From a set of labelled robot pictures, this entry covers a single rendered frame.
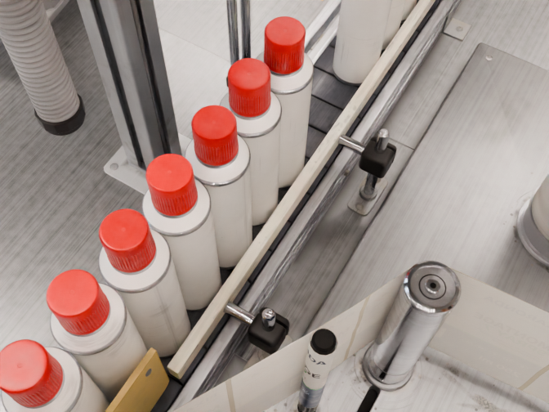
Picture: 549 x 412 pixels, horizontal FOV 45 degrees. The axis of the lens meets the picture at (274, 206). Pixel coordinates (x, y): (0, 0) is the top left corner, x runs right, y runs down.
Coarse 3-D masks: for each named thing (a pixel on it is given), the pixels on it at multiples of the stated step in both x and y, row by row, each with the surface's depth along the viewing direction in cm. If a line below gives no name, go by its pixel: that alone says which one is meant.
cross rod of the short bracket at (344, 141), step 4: (344, 136) 69; (340, 140) 69; (344, 140) 69; (348, 140) 69; (352, 140) 69; (340, 144) 70; (344, 144) 69; (348, 144) 69; (352, 144) 69; (356, 144) 69; (360, 144) 69; (348, 148) 69; (352, 148) 69; (356, 148) 69; (360, 148) 69; (356, 152) 69; (360, 152) 69
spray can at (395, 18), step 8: (392, 0) 72; (400, 0) 73; (392, 8) 73; (400, 8) 74; (392, 16) 74; (400, 16) 75; (392, 24) 75; (392, 32) 77; (384, 40) 77; (384, 48) 79
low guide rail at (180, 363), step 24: (432, 0) 80; (408, 24) 77; (384, 72) 74; (360, 96) 71; (336, 144) 69; (312, 168) 67; (288, 192) 65; (288, 216) 66; (264, 240) 63; (240, 264) 62; (240, 288) 62; (216, 312) 59; (192, 336) 58; (192, 360) 59
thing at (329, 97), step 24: (408, 48) 83; (312, 96) 76; (336, 96) 76; (312, 120) 74; (336, 120) 74; (360, 120) 77; (312, 144) 73; (312, 192) 72; (264, 264) 66; (192, 312) 63; (216, 336) 64; (168, 360) 61; (168, 384) 59; (168, 408) 61
